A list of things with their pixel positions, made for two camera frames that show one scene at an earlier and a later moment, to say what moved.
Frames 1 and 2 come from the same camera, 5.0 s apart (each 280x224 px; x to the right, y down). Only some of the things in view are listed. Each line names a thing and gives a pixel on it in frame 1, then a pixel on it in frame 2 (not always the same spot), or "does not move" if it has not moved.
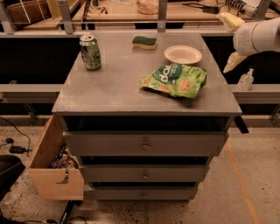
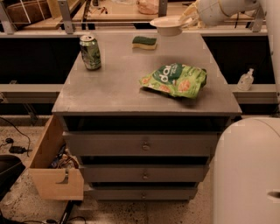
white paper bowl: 183,54 → 170,25
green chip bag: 176,79 does not move
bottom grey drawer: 142,193 does not move
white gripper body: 243,39 → 209,9
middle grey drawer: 138,173 does not move
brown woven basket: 28,13 does not move
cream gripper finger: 230,21 → 192,12
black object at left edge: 10,167 does not move
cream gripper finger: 234,59 → 196,24
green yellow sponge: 148,43 does not move
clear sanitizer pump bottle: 246,80 does not move
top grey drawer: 144,143 does not move
